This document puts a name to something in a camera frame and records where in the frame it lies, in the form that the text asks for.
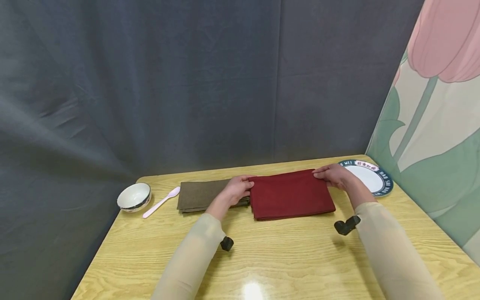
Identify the person's left forearm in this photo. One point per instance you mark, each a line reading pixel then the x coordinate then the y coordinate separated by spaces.
pixel 195 254

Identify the person's right forearm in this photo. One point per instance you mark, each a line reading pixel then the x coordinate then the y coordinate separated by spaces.
pixel 390 246

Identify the person's left hand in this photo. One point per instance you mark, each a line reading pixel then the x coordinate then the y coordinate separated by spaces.
pixel 236 191

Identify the white plate with blue rim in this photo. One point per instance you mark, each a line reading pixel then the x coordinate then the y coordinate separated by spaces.
pixel 369 176

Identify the person's right hand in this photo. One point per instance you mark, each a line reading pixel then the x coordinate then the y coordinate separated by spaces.
pixel 335 175

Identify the white bowl with dark rim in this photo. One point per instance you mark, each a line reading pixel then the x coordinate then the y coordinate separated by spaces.
pixel 134 197

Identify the brown folded cloth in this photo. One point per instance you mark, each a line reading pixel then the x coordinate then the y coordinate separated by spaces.
pixel 200 194

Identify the person's right thumb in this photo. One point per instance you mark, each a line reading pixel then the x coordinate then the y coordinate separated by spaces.
pixel 322 176

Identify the person's right fingers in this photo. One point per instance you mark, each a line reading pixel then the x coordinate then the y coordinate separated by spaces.
pixel 323 168

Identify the dark red cloth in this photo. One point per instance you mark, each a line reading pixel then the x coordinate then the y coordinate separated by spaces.
pixel 290 195

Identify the black wrist band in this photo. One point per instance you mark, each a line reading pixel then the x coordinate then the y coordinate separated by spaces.
pixel 347 225
pixel 226 243

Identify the pink plastic spoon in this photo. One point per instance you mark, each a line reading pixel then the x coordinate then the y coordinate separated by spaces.
pixel 161 202

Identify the person's left fingers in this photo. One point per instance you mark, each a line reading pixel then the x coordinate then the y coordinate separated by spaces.
pixel 245 177

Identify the person's left thumb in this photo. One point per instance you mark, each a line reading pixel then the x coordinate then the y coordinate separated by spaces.
pixel 248 183

